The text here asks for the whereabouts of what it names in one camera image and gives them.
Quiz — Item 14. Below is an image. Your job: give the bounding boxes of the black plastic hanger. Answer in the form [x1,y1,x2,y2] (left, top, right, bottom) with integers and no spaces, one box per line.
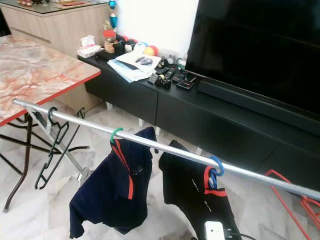
[35,106,86,191]

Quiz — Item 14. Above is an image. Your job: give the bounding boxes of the stack of papers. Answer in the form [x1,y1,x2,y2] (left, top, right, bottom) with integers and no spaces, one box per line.
[107,50,162,83]

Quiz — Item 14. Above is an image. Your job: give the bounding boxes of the blue gold trophy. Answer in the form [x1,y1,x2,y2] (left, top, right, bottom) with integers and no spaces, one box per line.
[102,0,119,36]

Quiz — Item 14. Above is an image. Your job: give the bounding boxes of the red lidded jar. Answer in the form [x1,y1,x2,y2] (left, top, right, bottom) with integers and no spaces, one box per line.
[102,29,117,53]

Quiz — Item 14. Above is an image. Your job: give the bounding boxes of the black soundbar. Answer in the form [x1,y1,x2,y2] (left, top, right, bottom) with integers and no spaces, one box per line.
[197,80,320,136]

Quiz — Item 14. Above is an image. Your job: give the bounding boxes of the small black gadget box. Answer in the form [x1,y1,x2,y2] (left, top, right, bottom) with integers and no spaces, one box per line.
[176,79,196,91]

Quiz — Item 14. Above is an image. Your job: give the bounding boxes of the red plastic hanger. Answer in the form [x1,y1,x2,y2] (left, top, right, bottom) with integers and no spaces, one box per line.
[264,169,320,240]

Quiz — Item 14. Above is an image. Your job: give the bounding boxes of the black shirt red collar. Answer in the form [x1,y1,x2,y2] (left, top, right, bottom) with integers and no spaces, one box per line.
[158,140,243,240]

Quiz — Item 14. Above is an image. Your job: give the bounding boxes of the orange yellow ball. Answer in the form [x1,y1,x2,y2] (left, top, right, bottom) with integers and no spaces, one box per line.
[142,45,159,57]

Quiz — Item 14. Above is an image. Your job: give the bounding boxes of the green plastic hanger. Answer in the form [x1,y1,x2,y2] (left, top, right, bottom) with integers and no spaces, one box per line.
[110,127,124,145]

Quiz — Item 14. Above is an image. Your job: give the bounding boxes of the blue plastic hanger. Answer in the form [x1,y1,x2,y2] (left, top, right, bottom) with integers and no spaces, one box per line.
[207,155,226,191]

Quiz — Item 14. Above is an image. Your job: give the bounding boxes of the pink tissue box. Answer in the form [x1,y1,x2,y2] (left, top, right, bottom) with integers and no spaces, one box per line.
[77,35,103,58]

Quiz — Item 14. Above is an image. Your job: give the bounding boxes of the navy blue shirt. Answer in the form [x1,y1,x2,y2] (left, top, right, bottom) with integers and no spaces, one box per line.
[69,126,158,239]

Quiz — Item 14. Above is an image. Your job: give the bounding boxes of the wooden sideboard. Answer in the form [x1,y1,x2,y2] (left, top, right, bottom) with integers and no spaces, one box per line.
[0,0,112,57]

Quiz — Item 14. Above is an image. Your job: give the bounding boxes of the black flat television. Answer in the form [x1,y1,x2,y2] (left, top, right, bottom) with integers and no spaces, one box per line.
[185,0,320,116]

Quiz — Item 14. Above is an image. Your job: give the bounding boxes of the marble top folding table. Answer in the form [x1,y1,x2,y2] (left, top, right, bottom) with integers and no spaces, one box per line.
[0,34,102,213]

